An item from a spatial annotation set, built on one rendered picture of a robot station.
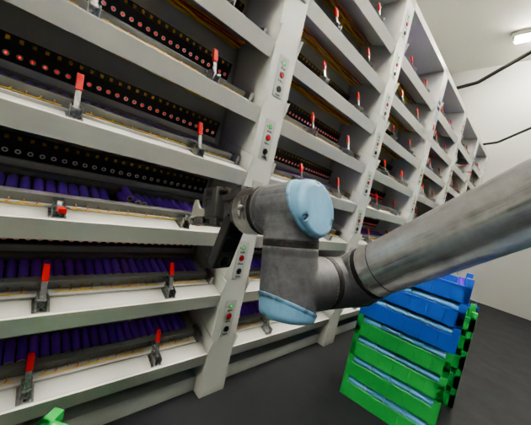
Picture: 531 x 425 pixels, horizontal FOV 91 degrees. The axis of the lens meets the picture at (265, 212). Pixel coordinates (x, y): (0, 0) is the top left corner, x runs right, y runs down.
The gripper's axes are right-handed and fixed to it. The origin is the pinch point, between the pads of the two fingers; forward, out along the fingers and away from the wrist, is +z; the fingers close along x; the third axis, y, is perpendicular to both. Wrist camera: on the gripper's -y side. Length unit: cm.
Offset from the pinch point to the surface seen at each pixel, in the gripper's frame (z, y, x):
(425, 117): -11, 85, -156
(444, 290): -38, -16, -68
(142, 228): 5.1, -2.2, 10.9
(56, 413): 3.2, -36.8, 22.9
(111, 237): 6.4, -4.6, 16.7
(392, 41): -17, 91, -82
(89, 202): 8.7, 2.7, 21.2
